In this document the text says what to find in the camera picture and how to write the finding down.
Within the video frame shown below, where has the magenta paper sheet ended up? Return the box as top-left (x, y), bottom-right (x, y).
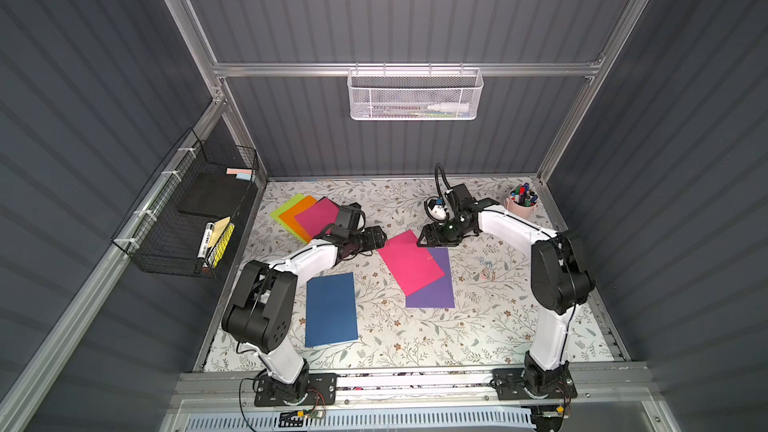
top-left (297, 200), bottom-right (339, 239)
top-left (378, 230), bottom-right (445, 297)

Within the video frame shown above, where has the orange paper sheet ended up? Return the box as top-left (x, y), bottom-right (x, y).
top-left (278, 196), bottom-right (317, 243)

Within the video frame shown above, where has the lime green paper sheet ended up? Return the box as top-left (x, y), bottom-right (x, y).
top-left (270, 193), bottom-right (305, 238)

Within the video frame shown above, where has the brown paper sheet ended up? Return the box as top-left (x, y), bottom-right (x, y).
top-left (319, 196), bottom-right (338, 205)

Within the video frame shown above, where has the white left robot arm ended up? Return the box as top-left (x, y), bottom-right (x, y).
top-left (221, 203), bottom-right (387, 386)

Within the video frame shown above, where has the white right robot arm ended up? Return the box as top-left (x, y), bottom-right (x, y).
top-left (416, 164), bottom-right (595, 398)

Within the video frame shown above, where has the purple paper sheet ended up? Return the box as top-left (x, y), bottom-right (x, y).
top-left (405, 248), bottom-right (455, 309)

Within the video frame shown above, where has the blue paper sheet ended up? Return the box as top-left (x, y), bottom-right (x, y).
top-left (305, 273), bottom-right (358, 348)

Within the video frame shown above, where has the pink pen cup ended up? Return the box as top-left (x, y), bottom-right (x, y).
top-left (503, 182), bottom-right (539, 219)

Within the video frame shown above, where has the white mesh wall basket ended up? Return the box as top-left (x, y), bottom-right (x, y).
top-left (346, 66), bottom-right (484, 121)

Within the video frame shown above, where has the black wire wall basket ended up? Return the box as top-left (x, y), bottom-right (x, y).
top-left (112, 132), bottom-right (260, 279)

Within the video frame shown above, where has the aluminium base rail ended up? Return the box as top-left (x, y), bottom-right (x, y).
top-left (251, 365), bottom-right (580, 409)

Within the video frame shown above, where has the aluminium frame post left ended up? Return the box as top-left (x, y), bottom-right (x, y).
top-left (163, 0), bottom-right (224, 102)

